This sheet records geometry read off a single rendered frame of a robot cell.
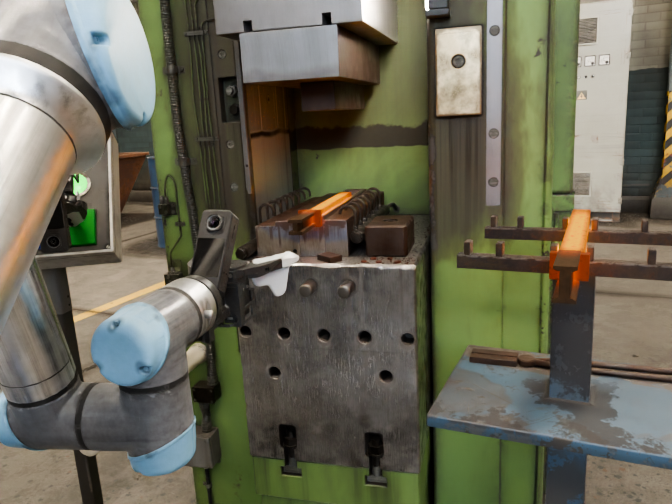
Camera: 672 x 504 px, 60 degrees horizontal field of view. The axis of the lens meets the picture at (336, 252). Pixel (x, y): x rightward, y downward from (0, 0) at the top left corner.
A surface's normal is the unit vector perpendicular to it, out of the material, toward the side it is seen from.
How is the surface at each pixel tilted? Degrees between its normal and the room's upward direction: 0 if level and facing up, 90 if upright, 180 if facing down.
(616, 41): 90
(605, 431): 0
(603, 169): 90
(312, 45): 90
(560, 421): 0
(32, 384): 104
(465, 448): 90
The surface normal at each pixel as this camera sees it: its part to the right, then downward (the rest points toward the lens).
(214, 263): -0.25, -0.33
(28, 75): 0.33, 0.21
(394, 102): -0.26, 0.23
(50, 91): 0.50, 0.33
